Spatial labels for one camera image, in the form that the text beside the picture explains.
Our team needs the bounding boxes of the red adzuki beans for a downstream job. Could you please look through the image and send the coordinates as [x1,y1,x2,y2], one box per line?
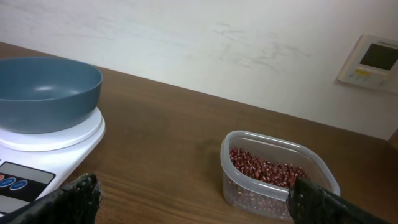
[229,147,310,189]

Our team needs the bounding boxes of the blue plastic bowl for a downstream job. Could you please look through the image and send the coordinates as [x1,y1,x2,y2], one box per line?
[1,57,103,134]

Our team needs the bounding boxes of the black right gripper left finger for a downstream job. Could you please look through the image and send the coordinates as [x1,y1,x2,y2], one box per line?
[1,174,103,224]

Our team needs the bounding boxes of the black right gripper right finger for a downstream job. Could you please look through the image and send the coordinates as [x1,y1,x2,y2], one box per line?
[287,177,389,224]

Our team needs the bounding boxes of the white digital kitchen scale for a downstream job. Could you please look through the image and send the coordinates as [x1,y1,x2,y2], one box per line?
[1,108,105,217]

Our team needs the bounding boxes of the clear plastic container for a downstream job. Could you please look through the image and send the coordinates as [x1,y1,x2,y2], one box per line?
[220,131,340,220]

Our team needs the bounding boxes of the white wall control panel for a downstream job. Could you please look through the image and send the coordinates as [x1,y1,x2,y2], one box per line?
[338,35,397,94]

